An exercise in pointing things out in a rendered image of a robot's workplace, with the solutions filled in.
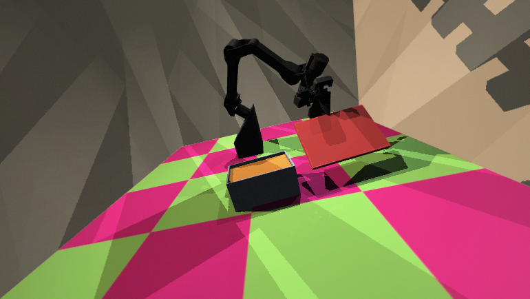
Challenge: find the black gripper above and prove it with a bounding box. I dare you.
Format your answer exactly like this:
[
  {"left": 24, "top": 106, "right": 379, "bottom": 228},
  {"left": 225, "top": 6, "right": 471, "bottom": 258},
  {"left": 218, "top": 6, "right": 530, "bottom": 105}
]
[{"left": 305, "top": 76, "right": 333, "bottom": 118}]

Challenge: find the red box lid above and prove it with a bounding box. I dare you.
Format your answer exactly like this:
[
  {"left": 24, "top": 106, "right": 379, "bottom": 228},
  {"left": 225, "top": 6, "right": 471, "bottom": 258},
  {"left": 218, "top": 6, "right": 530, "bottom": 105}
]
[{"left": 294, "top": 105, "right": 390, "bottom": 170}]

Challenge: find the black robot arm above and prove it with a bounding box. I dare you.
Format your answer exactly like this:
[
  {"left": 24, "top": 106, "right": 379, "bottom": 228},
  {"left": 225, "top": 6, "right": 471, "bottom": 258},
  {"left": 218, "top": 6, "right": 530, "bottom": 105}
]
[{"left": 224, "top": 39, "right": 329, "bottom": 122}]

